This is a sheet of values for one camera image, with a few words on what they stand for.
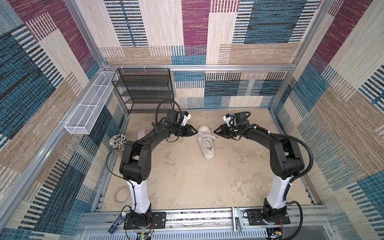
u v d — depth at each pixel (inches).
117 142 31.8
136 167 20.1
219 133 36.9
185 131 32.7
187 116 34.3
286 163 20.4
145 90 43.6
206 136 37.4
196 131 35.3
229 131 33.4
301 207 27.6
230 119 35.2
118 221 28.3
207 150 35.2
